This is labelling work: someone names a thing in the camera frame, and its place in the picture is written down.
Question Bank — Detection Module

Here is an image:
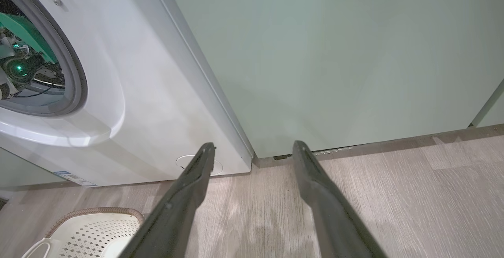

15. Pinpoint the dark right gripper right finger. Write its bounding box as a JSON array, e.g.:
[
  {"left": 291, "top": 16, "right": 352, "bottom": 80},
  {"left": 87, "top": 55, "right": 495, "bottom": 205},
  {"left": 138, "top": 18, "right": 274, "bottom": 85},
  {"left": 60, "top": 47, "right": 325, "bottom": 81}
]
[{"left": 292, "top": 140, "right": 388, "bottom": 258}]

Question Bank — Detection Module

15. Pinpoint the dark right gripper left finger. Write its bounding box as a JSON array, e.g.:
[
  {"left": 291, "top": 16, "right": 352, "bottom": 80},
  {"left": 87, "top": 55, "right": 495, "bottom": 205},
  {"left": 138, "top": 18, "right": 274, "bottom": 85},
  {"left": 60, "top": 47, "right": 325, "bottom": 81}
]
[{"left": 118, "top": 143, "right": 216, "bottom": 258}]

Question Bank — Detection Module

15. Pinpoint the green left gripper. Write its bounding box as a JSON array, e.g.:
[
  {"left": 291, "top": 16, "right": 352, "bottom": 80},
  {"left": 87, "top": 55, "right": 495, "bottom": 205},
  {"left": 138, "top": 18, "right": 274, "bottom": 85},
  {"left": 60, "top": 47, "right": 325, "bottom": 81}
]
[{"left": 0, "top": 13, "right": 58, "bottom": 63}]

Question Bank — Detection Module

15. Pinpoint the white front-load washing machine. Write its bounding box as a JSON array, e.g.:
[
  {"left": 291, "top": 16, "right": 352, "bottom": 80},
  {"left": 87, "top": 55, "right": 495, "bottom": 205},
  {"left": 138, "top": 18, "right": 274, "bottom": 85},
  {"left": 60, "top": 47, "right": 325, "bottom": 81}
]
[{"left": 0, "top": 0, "right": 253, "bottom": 187}]

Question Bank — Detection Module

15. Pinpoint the round white filter cover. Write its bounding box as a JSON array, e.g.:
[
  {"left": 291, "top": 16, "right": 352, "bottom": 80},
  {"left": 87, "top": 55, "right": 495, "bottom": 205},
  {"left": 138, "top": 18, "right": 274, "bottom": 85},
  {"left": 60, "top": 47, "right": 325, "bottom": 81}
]
[{"left": 176, "top": 155, "right": 224, "bottom": 177}]

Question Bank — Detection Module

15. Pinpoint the cream perforated laundry basket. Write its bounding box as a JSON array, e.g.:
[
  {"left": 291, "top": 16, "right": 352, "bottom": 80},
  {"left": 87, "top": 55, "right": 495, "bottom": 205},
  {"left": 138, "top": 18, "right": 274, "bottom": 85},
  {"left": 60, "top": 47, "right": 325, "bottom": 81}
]
[{"left": 22, "top": 207, "right": 145, "bottom": 258}]

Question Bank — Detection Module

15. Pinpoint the blue energy label sticker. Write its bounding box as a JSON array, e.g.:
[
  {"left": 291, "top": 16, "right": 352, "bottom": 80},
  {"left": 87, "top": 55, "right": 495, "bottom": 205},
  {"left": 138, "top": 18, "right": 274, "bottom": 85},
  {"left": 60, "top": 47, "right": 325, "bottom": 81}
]
[{"left": 53, "top": 171, "right": 97, "bottom": 188}]

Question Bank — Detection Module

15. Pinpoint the tall pale green cabinet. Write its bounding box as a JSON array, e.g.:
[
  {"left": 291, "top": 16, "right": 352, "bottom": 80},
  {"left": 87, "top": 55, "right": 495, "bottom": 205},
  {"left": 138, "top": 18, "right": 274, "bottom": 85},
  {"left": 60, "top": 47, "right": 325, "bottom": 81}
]
[{"left": 161, "top": 0, "right": 504, "bottom": 160}]

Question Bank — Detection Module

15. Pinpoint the narrow pale green cabinet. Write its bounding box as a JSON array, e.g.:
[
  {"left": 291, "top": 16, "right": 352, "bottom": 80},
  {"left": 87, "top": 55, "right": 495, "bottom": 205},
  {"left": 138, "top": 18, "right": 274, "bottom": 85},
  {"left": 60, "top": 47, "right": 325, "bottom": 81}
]
[{"left": 471, "top": 80, "right": 504, "bottom": 128}]

